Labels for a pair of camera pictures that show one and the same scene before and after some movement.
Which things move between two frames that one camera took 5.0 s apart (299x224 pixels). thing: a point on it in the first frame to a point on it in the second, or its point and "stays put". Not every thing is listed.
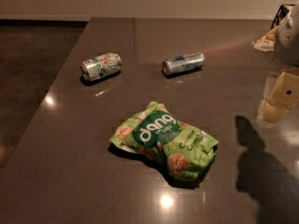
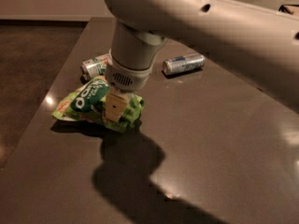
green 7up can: x=100 y=66 stays put
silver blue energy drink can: x=183 y=63 stays put
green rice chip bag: x=184 y=150 to x=87 y=103
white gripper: x=288 y=42 to x=128 y=77
